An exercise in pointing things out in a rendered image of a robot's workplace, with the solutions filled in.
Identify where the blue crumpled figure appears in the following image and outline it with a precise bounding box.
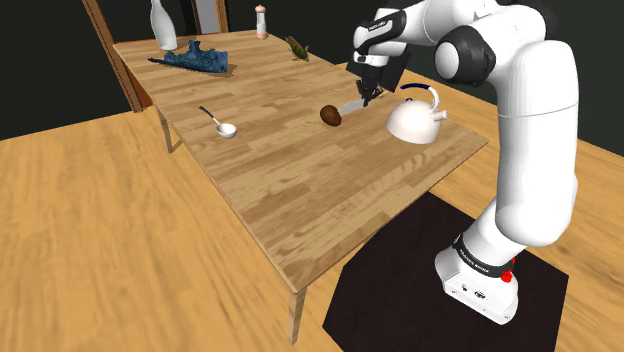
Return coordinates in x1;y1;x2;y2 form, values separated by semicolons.
147;39;231;76

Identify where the green and yellow corn cob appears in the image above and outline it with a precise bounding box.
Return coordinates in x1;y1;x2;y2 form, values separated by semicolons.
284;34;311;64

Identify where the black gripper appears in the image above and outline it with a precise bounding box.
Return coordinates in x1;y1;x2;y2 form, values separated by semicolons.
356;63;390;108

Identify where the white kettle with blue handle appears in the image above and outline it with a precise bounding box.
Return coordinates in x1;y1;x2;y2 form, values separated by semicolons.
385;82;449;146

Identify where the white vase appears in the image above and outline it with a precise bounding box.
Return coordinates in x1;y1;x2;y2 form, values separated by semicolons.
148;0;180;52

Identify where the pink and white pepper mill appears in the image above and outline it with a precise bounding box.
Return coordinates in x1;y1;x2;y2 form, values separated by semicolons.
254;4;269;41

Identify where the black flat box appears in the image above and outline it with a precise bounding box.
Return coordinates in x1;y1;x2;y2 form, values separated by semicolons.
345;50;414;95

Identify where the brown kiwi fruit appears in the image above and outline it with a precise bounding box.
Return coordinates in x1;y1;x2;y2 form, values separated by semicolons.
319;104;343;128

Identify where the dark robot stand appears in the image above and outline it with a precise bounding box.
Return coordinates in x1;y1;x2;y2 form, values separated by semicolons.
322;191;571;352

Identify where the wooden table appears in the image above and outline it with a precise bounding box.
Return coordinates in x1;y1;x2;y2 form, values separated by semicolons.
112;30;490;346

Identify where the white ladle with dark handle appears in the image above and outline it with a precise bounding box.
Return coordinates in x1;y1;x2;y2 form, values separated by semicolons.
197;105;239;141

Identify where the silver kitchen knife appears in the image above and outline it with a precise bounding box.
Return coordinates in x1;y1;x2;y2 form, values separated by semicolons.
338;94;387;117

